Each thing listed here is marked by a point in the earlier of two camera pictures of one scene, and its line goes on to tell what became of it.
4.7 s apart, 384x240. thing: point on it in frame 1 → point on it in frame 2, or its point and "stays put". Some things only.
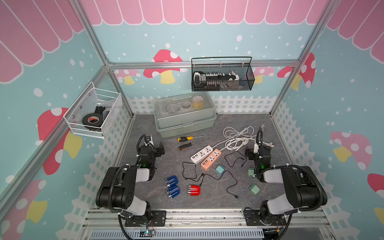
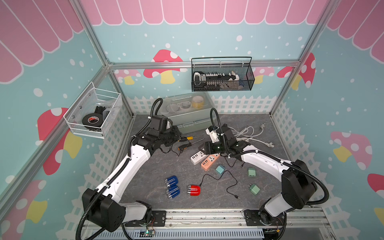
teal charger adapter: x=220 y=169 stays put
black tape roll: x=93 y=119 stays put
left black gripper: x=157 y=150 → x=177 y=134
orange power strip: x=211 y=159 stays put
